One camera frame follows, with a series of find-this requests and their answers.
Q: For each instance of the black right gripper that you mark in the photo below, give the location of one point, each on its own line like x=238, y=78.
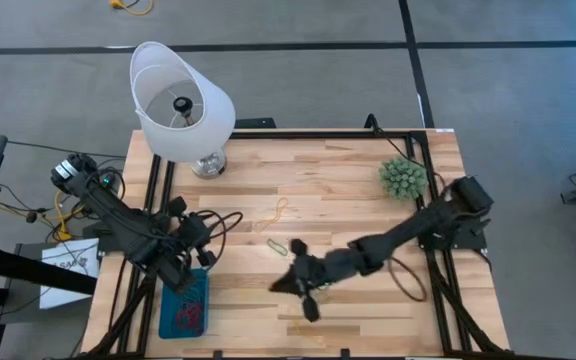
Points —
x=313, y=272

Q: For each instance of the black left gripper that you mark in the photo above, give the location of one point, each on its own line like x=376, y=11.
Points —
x=194, y=230

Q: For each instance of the yellow rubber band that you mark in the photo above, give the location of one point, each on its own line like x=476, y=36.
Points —
x=271, y=218
x=298, y=327

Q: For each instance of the blue rubber band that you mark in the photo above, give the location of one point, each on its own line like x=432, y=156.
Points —
x=190, y=296

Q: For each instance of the red rubber band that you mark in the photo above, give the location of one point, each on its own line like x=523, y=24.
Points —
x=188, y=315
x=193, y=320

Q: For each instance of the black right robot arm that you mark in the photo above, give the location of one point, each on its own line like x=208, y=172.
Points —
x=408, y=230

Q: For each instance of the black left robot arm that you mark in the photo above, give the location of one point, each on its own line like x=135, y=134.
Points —
x=118, y=220

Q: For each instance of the blue plastic bin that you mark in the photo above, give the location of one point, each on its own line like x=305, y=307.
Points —
x=168, y=320

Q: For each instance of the black box with green light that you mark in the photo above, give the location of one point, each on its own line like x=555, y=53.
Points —
x=109, y=182

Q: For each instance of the white shade silver table lamp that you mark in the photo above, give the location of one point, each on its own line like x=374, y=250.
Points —
x=208, y=130

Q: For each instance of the black rectangular block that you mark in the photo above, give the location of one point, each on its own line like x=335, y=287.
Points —
x=255, y=123

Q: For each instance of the white paper sheet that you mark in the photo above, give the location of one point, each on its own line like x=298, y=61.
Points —
x=70, y=272

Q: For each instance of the green plant in white pot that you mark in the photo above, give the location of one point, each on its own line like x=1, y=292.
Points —
x=403, y=177

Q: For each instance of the black beam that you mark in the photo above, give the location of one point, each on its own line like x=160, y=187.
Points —
x=28, y=267

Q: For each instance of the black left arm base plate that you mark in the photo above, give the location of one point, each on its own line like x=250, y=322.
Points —
x=103, y=240

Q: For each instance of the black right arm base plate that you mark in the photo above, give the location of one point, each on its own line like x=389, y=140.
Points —
x=460, y=240

